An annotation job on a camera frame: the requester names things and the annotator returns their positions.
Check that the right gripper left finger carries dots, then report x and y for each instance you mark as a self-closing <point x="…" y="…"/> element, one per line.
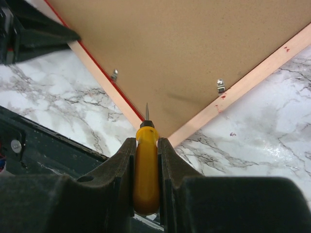
<point x="98" y="202"/>

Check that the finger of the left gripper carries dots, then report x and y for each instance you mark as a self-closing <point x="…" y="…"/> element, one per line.
<point x="26" y="33"/>

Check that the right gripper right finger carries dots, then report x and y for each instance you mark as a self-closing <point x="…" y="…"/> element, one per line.
<point x="193" y="203"/>

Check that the red wooden picture frame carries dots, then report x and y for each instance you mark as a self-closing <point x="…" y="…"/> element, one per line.
<point x="187" y="60"/>

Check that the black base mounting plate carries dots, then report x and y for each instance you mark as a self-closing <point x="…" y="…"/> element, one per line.
<point x="28" y="148"/>

